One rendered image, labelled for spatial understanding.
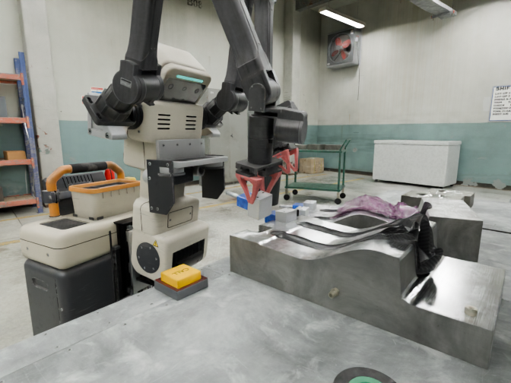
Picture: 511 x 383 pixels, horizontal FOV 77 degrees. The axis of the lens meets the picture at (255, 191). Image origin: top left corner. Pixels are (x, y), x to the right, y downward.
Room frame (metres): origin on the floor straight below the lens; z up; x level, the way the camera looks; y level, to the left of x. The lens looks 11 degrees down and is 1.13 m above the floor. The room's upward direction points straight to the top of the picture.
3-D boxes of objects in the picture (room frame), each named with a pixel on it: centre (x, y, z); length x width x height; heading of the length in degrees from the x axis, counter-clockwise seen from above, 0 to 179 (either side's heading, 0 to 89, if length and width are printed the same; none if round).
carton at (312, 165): (8.96, -1.56, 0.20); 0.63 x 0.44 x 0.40; 132
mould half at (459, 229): (0.98, -0.38, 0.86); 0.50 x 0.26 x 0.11; 67
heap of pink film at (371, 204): (0.98, -0.37, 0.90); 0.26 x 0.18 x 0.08; 67
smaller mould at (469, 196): (1.42, -0.87, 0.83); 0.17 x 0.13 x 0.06; 50
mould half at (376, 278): (0.65, -0.21, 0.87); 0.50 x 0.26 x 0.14; 50
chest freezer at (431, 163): (6.98, -3.44, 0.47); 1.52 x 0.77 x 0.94; 42
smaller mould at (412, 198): (1.28, -0.72, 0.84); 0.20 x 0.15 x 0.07; 50
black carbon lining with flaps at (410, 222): (0.67, -0.21, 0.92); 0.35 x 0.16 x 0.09; 50
